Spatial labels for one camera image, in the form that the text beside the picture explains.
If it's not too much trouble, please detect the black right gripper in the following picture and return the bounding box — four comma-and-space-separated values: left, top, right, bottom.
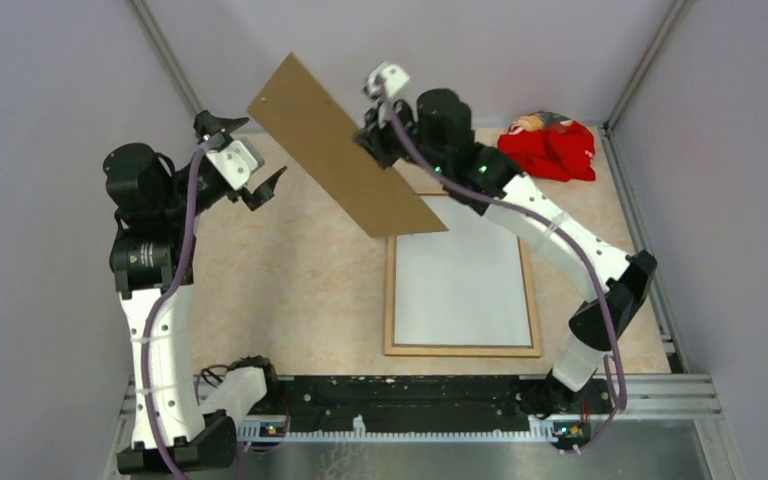
354, 93, 449, 176

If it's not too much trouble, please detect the brown frame backing board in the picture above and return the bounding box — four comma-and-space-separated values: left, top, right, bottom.
247, 53, 447, 238

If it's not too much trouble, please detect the wooden picture frame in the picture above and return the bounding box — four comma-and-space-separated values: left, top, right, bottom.
383, 192, 544, 359

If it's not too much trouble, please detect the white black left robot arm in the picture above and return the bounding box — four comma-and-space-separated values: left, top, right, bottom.
103, 110, 281, 479

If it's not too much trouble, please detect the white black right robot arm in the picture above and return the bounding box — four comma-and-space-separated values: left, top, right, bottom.
353, 86, 658, 412

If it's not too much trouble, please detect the red crumpled cloth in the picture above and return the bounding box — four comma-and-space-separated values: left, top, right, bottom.
497, 110, 596, 182

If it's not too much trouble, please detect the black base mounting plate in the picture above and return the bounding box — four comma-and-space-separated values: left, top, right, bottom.
252, 375, 613, 433

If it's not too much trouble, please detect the left controller board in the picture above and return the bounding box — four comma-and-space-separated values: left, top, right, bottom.
259, 422, 287, 438

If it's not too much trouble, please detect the controller board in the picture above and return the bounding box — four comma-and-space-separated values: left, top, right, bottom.
552, 423, 592, 441
259, 422, 287, 438

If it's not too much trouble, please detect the right controller board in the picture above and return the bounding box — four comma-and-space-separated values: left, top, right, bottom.
552, 423, 592, 441

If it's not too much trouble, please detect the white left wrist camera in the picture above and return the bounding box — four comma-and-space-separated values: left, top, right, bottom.
207, 139, 265, 191

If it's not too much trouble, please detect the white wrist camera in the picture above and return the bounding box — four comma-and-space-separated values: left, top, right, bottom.
207, 139, 265, 191
363, 61, 411, 101

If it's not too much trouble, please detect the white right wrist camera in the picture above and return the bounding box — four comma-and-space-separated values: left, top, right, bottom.
363, 61, 411, 101

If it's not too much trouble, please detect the white toothed cable duct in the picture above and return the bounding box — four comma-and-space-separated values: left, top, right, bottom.
237, 416, 559, 444

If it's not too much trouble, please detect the aluminium front rail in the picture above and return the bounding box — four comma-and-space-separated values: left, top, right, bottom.
120, 373, 722, 420

